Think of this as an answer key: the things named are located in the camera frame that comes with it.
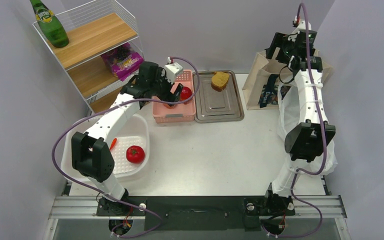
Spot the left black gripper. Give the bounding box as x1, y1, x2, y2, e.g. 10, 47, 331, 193
149, 68, 182, 106

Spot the red pomegranate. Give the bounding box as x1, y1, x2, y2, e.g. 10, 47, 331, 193
179, 86, 193, 101

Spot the beige canvas tote bag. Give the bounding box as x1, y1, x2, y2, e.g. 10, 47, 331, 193
241, 46, 333, 111

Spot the white plastic basin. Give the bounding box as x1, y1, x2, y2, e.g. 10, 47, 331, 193
60, 114, 150, 184

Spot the red tomato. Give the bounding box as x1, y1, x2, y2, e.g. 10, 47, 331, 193
126, 145, 146, 164

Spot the red chili pepper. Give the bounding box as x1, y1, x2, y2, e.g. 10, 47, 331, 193
109, 138, 118, 150

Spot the white plastic grocery bag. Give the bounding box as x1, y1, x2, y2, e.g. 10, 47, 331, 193
277, 83, 338, 175

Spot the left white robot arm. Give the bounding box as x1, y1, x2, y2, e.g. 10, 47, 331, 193
71, 61, 184, 215

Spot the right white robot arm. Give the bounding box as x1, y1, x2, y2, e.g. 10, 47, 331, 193
262, 29, 337, 215

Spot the pink plastic basket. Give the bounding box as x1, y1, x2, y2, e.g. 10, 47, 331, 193
152, 69, 196, 124

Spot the stainless steel tray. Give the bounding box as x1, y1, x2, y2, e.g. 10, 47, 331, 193
195, 70, 245, 123

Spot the brown bread slice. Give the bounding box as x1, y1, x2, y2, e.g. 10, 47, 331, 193
210, 71, 230, 92

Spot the purple snack packet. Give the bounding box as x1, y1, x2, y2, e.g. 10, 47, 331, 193
100, 43, 144, 82

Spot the green glass bottle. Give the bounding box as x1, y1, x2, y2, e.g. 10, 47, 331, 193
30, 0, 70, 48

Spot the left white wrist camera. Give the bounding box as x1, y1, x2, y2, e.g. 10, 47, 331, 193
163, 57, 184, 84

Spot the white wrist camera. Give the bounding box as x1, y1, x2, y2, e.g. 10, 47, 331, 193
163, 57, 184, 84
288, 16, 306, 42

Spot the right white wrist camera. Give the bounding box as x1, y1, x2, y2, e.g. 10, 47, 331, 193
288, 16, 306, 42

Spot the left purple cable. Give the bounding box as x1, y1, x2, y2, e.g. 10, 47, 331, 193
51, 56, 201, 229

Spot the white wire wooden shelf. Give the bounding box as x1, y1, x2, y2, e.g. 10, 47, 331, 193
33, 0, 144, 115

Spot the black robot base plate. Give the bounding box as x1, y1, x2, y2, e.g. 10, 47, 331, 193
96, 195, 296, 234

